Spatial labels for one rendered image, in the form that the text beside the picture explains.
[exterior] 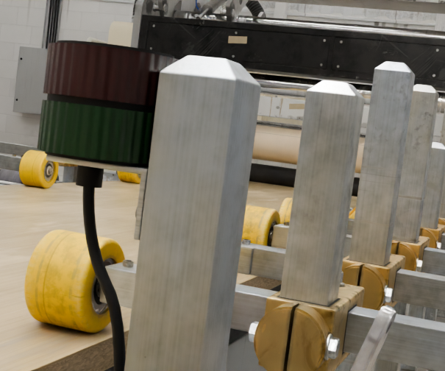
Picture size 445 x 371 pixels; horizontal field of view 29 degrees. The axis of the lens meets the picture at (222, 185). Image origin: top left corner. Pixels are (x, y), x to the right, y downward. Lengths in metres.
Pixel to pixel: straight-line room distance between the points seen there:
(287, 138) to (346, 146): 2.41
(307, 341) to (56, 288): 0.22
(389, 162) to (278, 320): 0.30
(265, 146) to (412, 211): 1.96
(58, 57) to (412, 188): 0.77
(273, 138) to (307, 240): 2.42
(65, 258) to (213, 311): 0.35
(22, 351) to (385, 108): 0.41
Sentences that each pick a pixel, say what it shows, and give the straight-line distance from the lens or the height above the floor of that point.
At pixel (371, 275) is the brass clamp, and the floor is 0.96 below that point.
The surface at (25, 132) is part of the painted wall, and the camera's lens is 10.93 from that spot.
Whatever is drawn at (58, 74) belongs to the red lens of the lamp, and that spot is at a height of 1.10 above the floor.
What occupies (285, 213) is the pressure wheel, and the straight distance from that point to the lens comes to 1.40.
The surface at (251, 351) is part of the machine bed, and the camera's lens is 1.26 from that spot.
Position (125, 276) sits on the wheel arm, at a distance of 0.70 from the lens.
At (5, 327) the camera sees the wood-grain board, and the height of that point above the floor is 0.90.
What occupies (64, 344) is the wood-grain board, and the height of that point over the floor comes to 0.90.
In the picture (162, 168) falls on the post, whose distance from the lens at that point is 0.36.
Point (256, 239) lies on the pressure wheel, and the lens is 1.15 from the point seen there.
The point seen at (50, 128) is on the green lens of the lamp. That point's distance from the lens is 0.37.
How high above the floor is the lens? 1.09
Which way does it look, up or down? 4 degrees down
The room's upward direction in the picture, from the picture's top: 7 degrees clockwise
